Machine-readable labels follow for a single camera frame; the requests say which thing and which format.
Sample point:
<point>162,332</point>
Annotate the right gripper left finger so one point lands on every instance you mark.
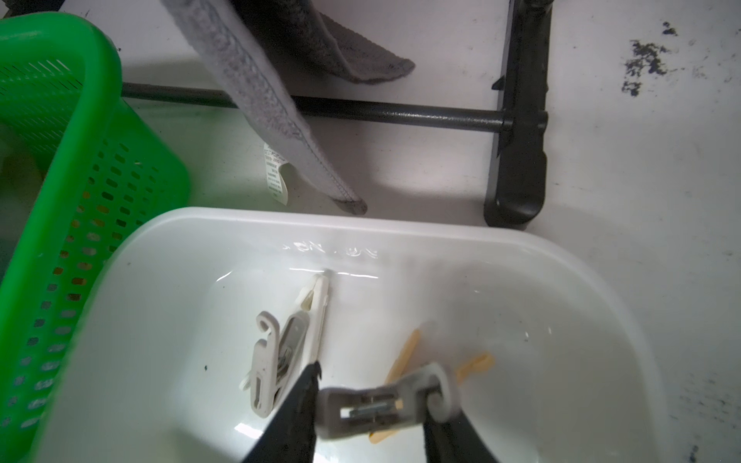
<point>291,434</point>

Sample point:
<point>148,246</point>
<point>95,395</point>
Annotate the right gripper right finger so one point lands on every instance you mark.
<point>448,434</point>

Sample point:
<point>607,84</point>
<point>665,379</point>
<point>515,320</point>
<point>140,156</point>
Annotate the beige clothespin blue towel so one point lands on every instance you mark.
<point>343,413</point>

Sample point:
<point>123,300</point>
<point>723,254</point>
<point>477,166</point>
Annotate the white plastic tray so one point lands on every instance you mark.
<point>154,372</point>

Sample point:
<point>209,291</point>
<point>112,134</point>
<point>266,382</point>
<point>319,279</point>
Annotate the black clothes rack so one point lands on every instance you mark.
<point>223,34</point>

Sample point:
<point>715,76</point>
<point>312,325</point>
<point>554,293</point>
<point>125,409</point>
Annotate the green plastic basket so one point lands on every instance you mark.
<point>104,173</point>

